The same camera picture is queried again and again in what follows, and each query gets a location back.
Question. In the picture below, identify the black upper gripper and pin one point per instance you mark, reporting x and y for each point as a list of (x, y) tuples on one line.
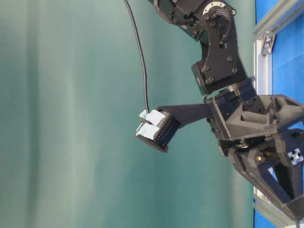
[(241, 118)]

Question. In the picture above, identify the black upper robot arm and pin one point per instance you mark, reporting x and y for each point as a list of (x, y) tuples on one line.
[(211, 23)]

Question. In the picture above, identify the aluminium frame lower crossbar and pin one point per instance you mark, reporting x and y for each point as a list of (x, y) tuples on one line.
[(266, 215)]

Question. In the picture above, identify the aluminium frame crossbar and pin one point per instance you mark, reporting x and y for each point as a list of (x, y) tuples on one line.
[(266, 215), (279, 17)]

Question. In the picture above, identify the aluminium frame upright profile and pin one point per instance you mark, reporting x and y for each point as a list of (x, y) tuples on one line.
[(263, 69)]

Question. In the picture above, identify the black upper wrist camera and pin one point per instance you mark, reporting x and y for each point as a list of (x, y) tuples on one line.
[(156, 129)]

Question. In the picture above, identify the upper metal corner bracket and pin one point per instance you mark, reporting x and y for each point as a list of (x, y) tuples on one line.
[(267, 43)]

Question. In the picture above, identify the aluminium frame upper crossbar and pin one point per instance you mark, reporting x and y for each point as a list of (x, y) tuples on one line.
[(279, 17)]

